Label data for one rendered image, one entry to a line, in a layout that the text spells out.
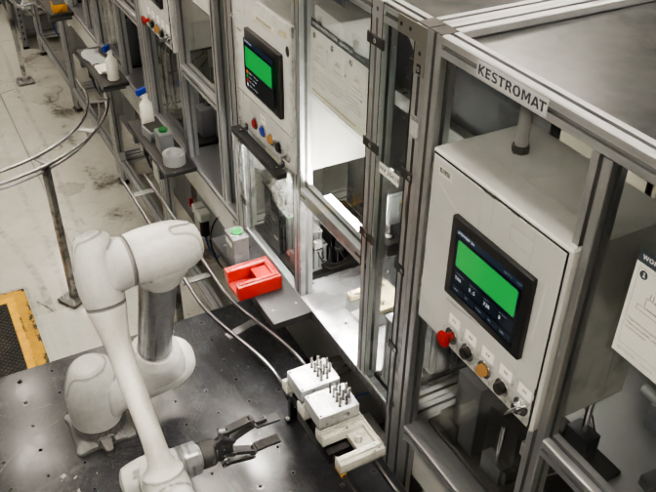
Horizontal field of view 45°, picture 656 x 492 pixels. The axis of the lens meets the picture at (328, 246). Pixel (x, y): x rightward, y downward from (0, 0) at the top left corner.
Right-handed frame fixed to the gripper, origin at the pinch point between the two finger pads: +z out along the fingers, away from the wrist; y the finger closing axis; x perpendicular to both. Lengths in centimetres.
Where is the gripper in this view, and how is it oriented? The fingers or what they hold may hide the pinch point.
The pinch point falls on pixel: (269, 430)
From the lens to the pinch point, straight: 226.2
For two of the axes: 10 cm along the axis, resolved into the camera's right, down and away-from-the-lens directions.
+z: 8.9, -2.5, 3.8
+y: 0.2, -8.2, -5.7
